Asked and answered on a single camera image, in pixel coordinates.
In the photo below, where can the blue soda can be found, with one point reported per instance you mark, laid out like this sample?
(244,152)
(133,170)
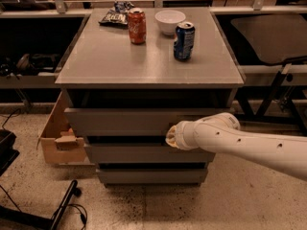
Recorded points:
(184,40)

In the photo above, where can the grey middle drawer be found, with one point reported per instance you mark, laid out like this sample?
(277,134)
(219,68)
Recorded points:
(106,153)

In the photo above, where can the grey drawer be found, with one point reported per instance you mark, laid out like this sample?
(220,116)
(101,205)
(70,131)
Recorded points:
(131,121)
(106,153)
(152,176)

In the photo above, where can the grey bottom drawer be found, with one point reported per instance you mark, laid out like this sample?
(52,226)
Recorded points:
(152,176)

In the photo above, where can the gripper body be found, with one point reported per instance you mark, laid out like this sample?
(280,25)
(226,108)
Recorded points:
(180,135)

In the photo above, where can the black stand base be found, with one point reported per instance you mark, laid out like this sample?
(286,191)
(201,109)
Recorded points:
(40,222)

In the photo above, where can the black chair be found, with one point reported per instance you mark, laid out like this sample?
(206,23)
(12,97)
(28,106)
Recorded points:
(277,40)

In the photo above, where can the white bowl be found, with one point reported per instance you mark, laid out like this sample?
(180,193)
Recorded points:
(167,20)

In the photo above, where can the black case at left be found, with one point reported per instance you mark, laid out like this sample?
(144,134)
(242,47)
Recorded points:
(7,152)

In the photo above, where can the grey drawer cabinet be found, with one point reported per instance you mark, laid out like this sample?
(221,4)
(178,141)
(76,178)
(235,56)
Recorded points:
(105,70)

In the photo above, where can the grey top drawer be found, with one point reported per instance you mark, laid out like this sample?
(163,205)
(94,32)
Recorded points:
(131,121)

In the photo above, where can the red soda can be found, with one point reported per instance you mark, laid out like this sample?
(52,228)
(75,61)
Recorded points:
(137,26)

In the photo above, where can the cardboard box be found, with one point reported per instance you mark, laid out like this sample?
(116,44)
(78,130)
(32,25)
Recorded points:
(58,141)

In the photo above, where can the headphones on shelf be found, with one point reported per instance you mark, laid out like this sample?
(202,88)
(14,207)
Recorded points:
(29,64)

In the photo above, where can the dark chip bag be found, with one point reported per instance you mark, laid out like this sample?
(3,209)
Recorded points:
(118,14)

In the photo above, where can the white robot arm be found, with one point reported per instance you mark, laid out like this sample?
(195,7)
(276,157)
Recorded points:
(221,133)

